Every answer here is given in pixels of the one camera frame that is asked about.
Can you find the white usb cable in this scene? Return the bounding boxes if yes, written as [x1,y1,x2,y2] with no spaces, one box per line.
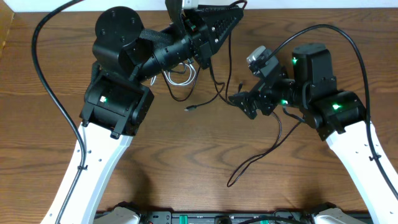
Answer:
[150,61,197,87]

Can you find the thick black usb cable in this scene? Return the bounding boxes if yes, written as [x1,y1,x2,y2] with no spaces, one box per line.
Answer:
[226,81,307,188]

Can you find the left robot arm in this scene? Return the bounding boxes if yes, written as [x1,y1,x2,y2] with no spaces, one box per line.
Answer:
[43,1,243,223]

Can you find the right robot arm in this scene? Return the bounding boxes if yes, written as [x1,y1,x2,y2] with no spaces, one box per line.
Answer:
[229,43,397,223]

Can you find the cardboard box edge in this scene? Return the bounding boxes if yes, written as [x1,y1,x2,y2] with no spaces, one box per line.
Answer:
[0,0,14,55]

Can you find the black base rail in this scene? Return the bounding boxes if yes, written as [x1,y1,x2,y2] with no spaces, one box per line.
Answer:
[96,205,371,224]

